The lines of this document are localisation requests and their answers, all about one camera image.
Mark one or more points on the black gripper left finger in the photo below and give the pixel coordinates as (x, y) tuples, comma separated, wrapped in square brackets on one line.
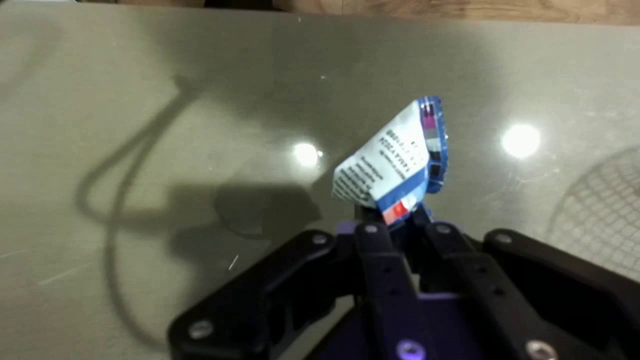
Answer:
[(261, 313)]

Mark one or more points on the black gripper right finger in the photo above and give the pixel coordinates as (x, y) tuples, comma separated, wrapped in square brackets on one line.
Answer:
[(530, 300)]

